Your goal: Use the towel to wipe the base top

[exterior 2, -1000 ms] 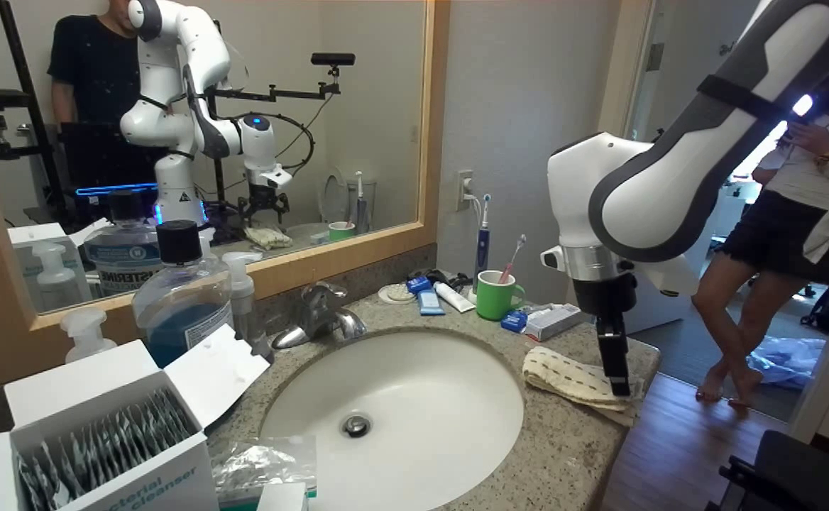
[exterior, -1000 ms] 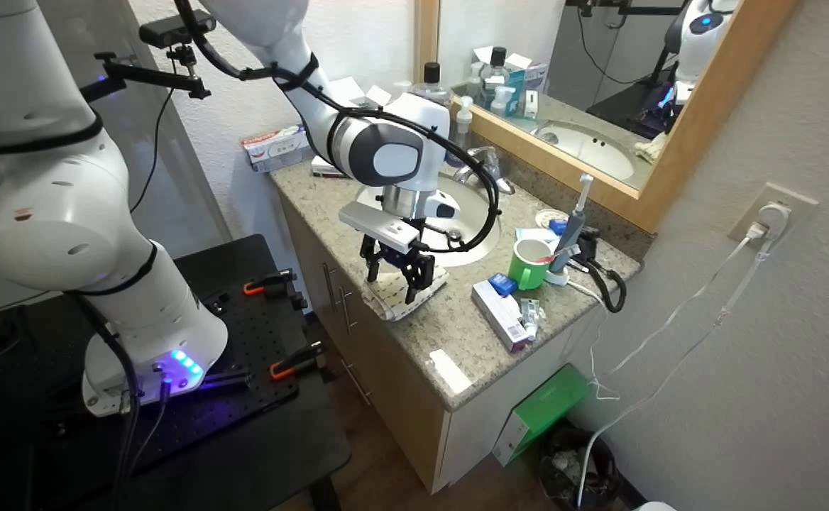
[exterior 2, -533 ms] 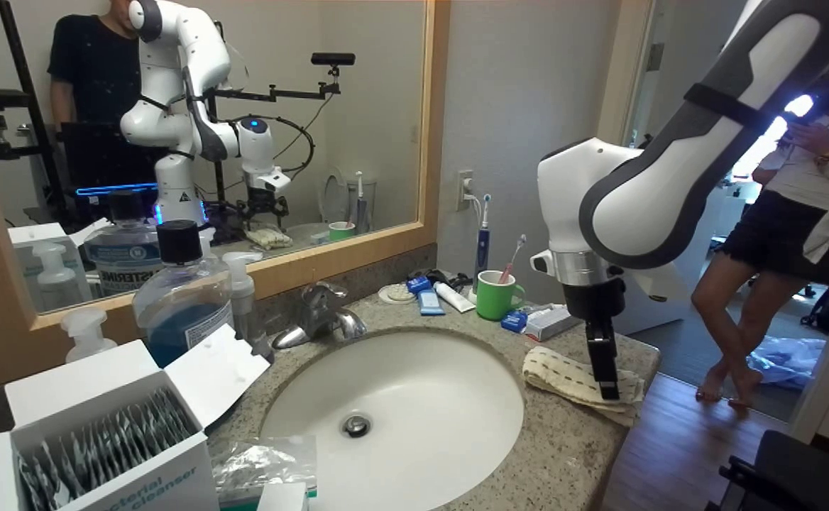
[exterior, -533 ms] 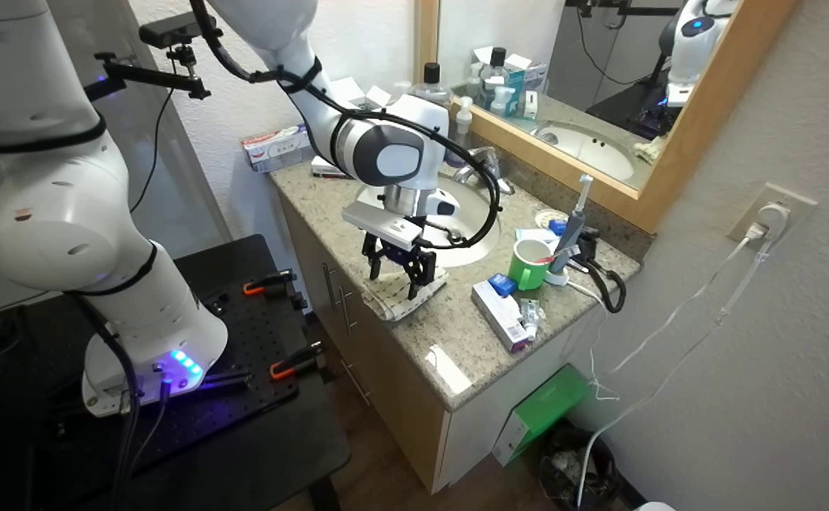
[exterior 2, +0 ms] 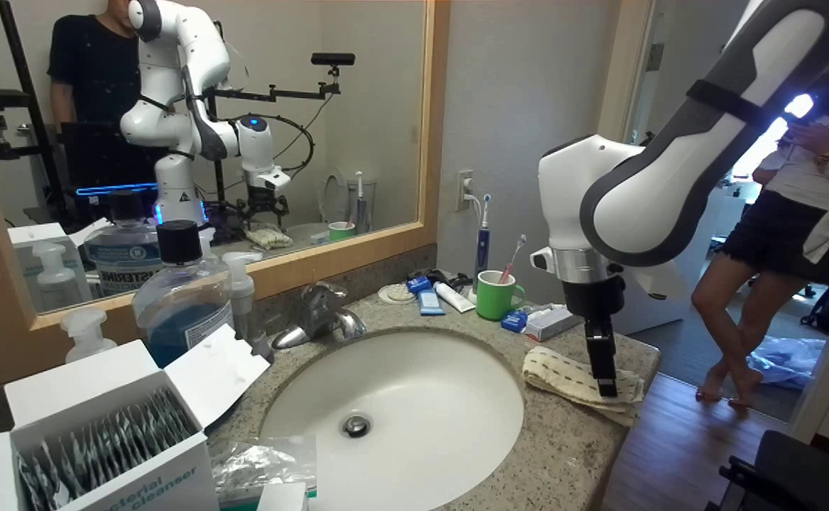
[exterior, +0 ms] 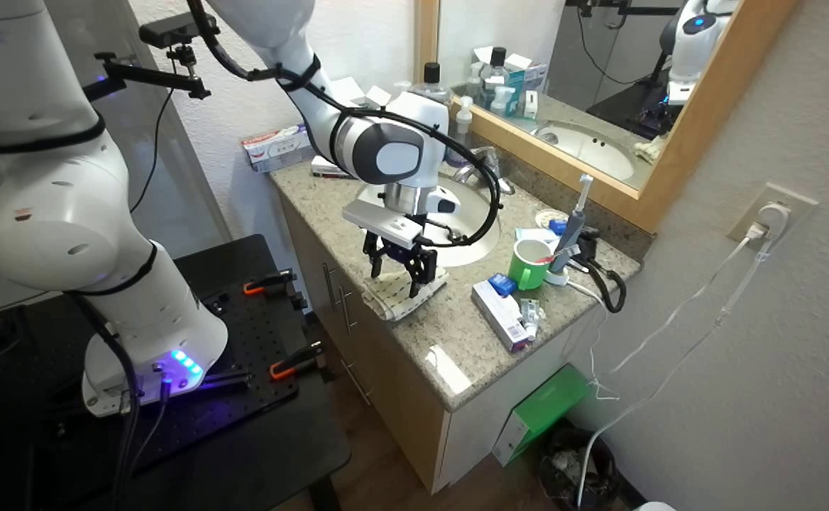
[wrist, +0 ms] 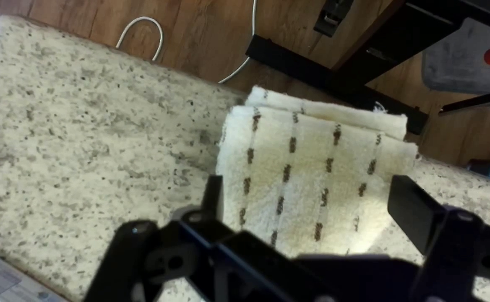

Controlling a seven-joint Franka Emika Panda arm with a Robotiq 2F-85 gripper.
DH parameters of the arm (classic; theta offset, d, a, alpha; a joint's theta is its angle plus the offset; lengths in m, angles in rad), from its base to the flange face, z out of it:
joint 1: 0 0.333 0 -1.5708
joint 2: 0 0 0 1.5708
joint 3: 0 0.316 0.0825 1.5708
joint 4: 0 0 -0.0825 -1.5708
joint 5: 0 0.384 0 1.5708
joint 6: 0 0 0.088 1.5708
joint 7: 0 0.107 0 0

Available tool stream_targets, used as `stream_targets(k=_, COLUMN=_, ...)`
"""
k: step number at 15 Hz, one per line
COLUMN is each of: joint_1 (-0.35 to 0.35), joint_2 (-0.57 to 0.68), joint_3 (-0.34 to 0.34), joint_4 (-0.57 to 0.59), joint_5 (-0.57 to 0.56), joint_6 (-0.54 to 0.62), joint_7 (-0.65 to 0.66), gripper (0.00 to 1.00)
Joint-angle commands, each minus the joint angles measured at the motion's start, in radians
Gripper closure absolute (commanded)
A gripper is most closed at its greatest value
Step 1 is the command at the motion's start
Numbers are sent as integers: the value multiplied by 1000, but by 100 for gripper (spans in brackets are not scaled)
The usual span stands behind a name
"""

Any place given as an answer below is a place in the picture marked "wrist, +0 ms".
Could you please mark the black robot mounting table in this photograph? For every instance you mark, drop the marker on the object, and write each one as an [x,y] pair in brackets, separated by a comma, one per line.
[334,73]

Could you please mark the cream towel with dashed stripes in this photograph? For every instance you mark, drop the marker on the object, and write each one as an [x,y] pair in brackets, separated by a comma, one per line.
[312,173]

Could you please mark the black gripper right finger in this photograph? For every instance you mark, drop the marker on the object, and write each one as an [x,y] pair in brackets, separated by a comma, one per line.
[413,210]

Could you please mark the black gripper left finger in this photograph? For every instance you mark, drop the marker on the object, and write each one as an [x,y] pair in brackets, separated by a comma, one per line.
[213,195]

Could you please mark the black power adapter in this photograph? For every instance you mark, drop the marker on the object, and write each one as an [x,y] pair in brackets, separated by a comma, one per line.
[333,16]

